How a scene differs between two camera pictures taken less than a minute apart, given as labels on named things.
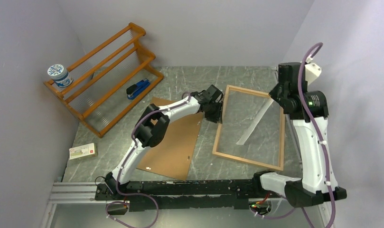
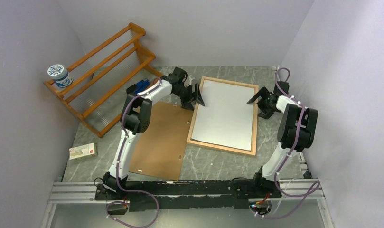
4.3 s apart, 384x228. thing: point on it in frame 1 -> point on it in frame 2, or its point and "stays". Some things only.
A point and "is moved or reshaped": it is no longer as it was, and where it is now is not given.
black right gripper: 273,93 -> 264,113
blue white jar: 60,75 stays
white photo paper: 245,136 is moved or reshaped
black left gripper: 216,117 -> 185,103
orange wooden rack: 108,83 stays
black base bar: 184,195 stays
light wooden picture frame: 220,128 -> 253,152
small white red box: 83,151 stays
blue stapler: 132,90 stays
